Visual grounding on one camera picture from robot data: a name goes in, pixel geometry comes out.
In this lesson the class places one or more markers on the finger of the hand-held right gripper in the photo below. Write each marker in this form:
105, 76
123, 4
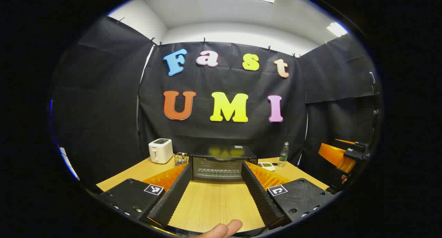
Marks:
355, 145
335, 156

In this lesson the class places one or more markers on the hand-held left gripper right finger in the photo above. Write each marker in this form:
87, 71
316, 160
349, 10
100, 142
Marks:
259, 196

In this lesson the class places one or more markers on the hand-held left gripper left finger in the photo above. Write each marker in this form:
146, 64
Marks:
176, 196

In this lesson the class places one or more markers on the black electric oven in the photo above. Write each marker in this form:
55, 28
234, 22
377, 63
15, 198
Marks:
217, 169

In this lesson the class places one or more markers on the white divided snack tray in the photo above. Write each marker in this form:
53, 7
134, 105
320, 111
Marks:
267, 166

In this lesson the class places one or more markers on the black table edge clamp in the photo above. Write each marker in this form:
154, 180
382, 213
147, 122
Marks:
334, 189

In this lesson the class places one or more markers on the white toaster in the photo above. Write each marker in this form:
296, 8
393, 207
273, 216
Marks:
160, 151

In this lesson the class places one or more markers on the clear plastic water bottle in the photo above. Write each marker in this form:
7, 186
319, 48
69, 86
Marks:
284, 155

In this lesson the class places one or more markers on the black backdrop cloth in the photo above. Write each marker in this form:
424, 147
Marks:
103, 110

